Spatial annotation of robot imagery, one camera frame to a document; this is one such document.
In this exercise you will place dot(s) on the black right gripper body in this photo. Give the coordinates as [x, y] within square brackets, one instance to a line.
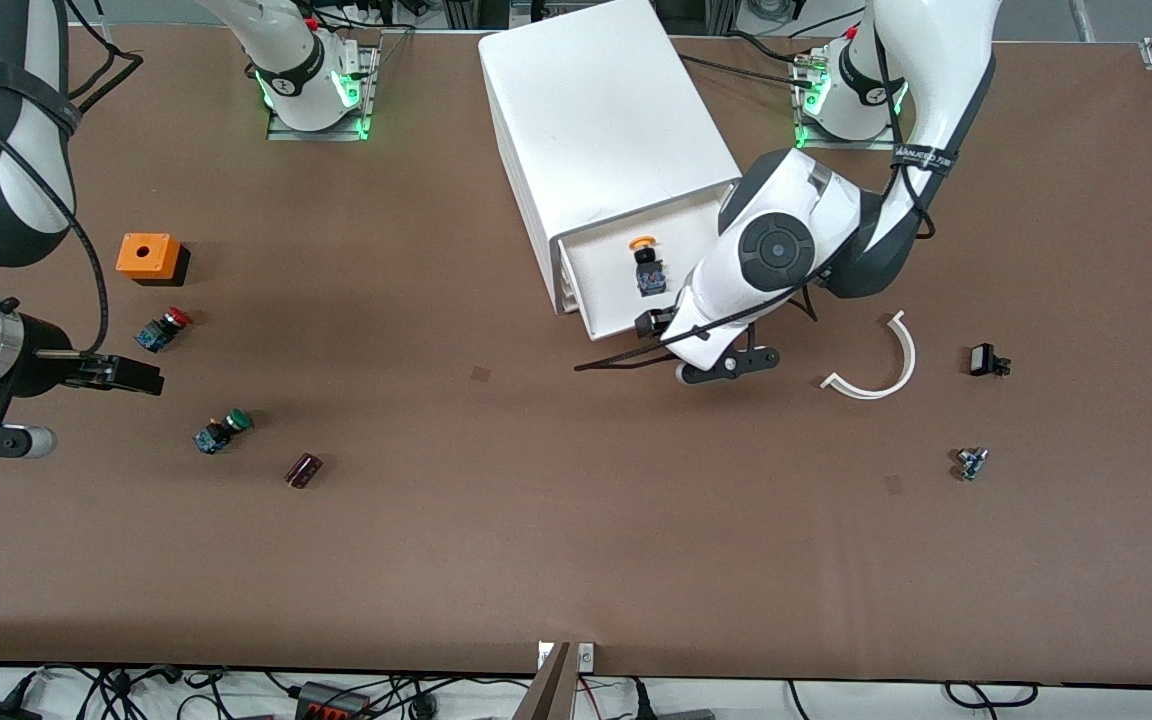
[44, 362]

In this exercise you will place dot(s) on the yellow push button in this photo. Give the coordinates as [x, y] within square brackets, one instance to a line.
[649, 270]

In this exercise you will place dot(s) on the white plastic drawer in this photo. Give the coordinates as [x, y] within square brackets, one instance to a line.
[606, 280]

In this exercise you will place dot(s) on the red push button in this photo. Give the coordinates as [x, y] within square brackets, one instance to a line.
[162, 330]

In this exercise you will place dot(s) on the green push button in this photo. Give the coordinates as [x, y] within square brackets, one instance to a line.
[222, 432]

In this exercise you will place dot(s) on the white drawer cabinet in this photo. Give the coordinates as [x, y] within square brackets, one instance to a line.
[596, 110]

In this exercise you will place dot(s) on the dark purple small component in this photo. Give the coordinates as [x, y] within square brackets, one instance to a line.
[303, 471]

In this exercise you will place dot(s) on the white curved plastic strip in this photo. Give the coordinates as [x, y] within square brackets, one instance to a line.
[904, 370]

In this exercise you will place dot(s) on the small blue grey component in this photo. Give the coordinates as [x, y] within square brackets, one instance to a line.
[971, 463]

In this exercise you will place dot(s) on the black power adapter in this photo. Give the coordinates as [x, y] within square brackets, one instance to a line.
[1, 712]

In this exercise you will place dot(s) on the black red power strip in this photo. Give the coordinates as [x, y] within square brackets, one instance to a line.
[334, 702]

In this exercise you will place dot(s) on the orange button enclosure box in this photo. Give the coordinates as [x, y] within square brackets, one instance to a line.
[144, 255]

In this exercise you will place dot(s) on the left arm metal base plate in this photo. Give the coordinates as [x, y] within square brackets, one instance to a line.
[876, 143]

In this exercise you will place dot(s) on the small black switch part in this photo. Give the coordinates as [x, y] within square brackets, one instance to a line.
[984, 360]

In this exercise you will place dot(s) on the small white bracket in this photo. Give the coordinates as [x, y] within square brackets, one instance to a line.
[586, 657]

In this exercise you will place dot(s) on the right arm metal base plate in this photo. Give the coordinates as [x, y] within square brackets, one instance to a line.
[368, 100]

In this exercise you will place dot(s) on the wooden post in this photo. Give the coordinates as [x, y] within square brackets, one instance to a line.
[546, 695]

